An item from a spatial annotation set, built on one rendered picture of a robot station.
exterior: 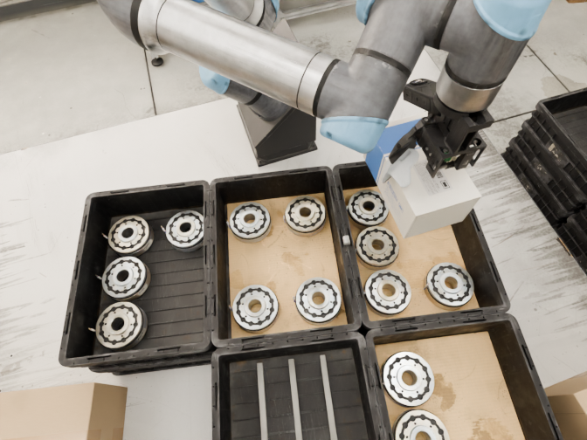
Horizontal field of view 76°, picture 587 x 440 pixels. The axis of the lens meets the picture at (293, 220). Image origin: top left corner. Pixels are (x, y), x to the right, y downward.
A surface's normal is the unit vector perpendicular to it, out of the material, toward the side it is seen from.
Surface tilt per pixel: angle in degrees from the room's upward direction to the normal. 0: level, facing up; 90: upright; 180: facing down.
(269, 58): 32
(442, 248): 0
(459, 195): 0
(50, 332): 0
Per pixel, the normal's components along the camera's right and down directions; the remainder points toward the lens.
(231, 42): -0.25, 0.04
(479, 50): -0.53, 0.77
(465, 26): -0.50, 0.52
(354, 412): -0.04, -0.46
